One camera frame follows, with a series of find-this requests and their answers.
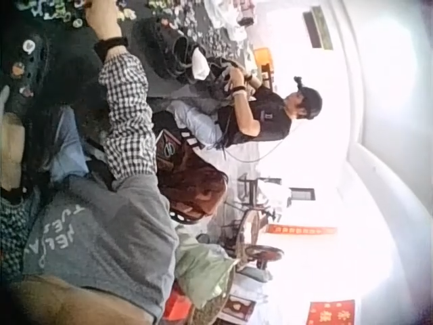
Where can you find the bicycle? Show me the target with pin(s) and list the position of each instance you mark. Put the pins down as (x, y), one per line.
(252, 233)

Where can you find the black wrist band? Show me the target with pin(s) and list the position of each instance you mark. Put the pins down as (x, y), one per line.
(111, 45)

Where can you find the black metal stand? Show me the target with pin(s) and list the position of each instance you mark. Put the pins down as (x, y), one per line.
(255, 189)

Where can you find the heap of shoe charms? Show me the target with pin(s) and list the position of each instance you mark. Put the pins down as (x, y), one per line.
(189, 20)

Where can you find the person's legs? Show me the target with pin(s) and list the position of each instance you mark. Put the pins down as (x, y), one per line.
(69, 145)

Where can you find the white plastic bags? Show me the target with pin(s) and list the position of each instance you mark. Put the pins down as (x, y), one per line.
(233, 17)

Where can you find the green cloth bag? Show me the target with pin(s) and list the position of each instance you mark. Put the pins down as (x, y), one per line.
(203, 267)

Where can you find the black framed board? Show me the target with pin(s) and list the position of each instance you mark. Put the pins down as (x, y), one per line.
(301, 196)

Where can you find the person's left hand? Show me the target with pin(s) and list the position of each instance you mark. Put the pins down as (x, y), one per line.
(11, 152)

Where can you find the person's right hand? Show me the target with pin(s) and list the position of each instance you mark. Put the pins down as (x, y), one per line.
(103, 20)

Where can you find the black shoe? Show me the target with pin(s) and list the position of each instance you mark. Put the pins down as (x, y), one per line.
(220, 78)

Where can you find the long red banner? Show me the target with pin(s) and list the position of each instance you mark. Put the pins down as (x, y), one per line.
(301, 230)

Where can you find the black clog with charms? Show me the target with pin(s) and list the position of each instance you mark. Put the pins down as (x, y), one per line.
(25, 71)

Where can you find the red box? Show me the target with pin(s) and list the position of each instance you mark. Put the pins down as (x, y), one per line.
(177, 304)

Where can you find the red square paper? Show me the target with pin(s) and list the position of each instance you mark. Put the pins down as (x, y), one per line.
(331, 313)

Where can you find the dark framed wall picture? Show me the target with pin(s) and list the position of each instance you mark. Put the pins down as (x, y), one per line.
(317, 27)

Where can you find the orange chair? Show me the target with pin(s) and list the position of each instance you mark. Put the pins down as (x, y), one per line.
(264, 61)

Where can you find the pile of black clogs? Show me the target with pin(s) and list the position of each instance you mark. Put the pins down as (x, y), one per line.
(169, 50)

